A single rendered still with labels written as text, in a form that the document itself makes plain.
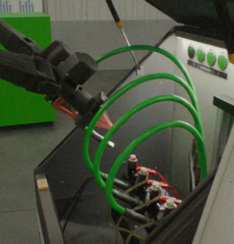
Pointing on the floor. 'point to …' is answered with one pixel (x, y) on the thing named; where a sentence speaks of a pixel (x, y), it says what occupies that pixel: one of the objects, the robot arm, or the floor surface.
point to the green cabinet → (7, 93)
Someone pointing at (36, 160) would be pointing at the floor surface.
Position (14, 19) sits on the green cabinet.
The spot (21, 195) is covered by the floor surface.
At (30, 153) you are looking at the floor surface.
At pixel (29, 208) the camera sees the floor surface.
